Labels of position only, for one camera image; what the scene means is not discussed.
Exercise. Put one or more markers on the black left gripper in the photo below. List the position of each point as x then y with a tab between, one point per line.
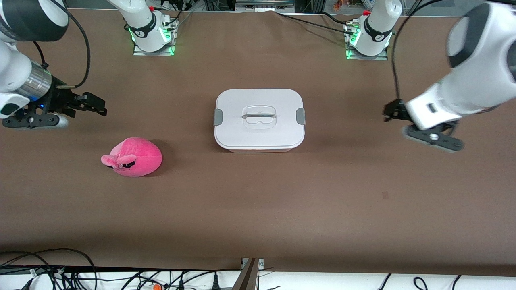
394	110

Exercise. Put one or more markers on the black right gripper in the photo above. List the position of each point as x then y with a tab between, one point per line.
60	98

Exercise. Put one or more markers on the pink plush toy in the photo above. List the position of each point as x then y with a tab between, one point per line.
141	157

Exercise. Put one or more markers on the white box lid grey latches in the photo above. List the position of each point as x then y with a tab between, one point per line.
242	137

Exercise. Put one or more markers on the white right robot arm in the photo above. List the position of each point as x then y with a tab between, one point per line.
12	68

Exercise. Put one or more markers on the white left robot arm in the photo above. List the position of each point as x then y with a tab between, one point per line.
483	60

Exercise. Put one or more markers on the pink plastic storage box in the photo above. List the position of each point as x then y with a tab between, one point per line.
258	150

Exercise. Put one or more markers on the colourful background toys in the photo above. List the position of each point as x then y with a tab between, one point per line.
346	4

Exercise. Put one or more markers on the brown table mat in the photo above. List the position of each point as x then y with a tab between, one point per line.
258	209

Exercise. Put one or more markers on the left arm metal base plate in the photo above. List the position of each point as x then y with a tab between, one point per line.
367	57

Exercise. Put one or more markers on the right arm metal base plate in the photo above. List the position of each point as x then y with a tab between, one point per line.
153	52

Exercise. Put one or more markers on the aluminium frame bracket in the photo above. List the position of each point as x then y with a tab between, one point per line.
252	276

